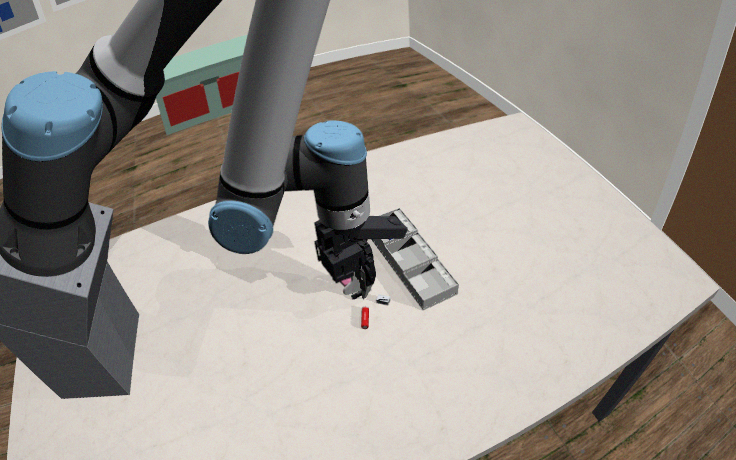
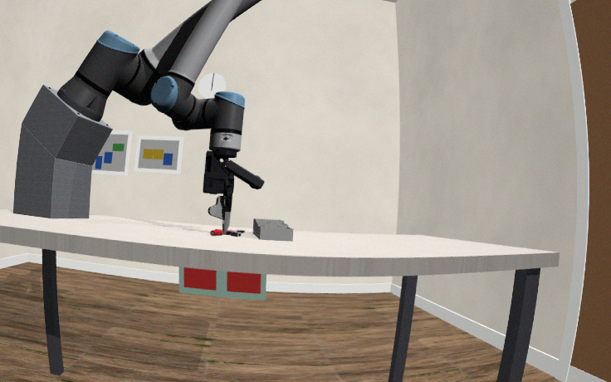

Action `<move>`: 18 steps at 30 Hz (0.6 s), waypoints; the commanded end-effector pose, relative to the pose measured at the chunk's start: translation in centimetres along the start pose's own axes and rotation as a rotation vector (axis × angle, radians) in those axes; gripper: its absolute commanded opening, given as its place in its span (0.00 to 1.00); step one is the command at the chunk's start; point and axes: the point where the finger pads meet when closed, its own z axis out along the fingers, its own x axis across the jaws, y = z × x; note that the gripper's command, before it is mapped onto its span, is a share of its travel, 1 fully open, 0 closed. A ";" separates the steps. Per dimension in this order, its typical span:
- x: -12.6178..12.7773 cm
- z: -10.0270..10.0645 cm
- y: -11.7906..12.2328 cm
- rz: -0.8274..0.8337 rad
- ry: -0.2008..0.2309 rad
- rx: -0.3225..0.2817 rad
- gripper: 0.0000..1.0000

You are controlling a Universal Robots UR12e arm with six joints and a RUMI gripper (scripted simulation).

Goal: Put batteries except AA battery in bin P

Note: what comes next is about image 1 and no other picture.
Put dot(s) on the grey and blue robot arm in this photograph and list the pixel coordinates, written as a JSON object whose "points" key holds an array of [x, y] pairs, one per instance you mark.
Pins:
{"points": [[55, 131]]}

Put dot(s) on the grey three-compartment bin rack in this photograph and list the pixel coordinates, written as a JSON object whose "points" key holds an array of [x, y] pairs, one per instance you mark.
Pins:
{"points": [[408, 260]]}

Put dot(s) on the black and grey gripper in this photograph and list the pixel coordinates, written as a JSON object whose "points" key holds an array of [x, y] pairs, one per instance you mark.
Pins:
{"points": [[346, 249]]}

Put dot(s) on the red battery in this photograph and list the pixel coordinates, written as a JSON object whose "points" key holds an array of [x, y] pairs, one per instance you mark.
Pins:
{"points": [[365, 317]]}

